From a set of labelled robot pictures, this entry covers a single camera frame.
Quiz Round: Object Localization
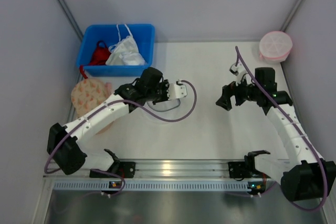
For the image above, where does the red bra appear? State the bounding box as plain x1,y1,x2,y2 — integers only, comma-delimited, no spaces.
76,38,111,79

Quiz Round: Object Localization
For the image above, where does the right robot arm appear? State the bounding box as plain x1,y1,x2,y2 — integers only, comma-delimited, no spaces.
216,64,335,202

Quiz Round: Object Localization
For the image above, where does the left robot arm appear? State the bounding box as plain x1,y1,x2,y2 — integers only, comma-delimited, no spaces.
47,67,173,175

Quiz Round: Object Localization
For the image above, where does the pink trimmed mesh laundry bag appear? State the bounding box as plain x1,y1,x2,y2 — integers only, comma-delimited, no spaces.
259,31,293,64

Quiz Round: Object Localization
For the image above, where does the white bra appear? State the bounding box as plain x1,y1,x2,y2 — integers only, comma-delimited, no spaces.
105,24,146,66

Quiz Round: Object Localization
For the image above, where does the floral patterned bra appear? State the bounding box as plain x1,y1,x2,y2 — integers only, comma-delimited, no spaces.
71,78,113,119

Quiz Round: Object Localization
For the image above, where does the blue plastic bin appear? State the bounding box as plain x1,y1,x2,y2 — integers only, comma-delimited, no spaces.
76,24,155,77

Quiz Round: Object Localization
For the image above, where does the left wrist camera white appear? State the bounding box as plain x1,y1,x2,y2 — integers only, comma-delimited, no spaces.
167,80,187,100

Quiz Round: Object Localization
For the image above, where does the aluminium mounting rail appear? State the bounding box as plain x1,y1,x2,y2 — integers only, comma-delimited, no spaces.
43,159,289,183

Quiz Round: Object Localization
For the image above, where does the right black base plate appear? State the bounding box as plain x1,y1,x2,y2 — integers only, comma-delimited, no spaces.
228,161,263,181

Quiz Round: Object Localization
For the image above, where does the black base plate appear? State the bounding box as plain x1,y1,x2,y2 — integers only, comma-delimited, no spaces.
89,161,136,178
228,161,263,181

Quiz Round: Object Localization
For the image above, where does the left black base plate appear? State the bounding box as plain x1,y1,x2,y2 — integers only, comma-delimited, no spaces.
89,161,136,178

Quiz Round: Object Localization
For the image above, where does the slotted cable duct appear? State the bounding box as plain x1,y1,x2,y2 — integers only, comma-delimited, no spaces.
54,180,265,191

